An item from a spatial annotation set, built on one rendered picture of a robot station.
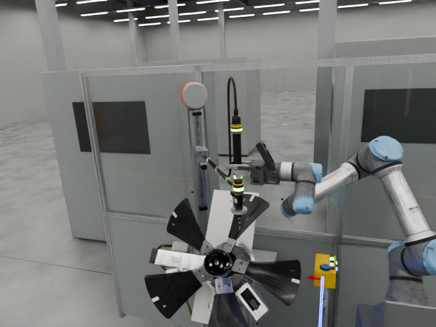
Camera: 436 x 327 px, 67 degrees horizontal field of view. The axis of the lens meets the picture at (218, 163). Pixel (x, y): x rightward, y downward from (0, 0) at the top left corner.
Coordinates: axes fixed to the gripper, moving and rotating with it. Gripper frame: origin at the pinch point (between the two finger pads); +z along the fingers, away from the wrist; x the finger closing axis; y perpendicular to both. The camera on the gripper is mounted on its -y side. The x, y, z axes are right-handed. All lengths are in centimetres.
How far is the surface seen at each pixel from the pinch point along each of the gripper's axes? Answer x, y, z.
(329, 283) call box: 21, 65, -41
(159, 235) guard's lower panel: 70, 82, 79
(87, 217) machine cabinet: 171, 132, 233
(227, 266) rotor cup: -6.4, 44.7, 1.5
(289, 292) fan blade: -8, 52, -25
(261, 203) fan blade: 14.4, 22.9, -9.6
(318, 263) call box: 27, 59, -35
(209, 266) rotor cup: -6.1, 45.9, 9.7
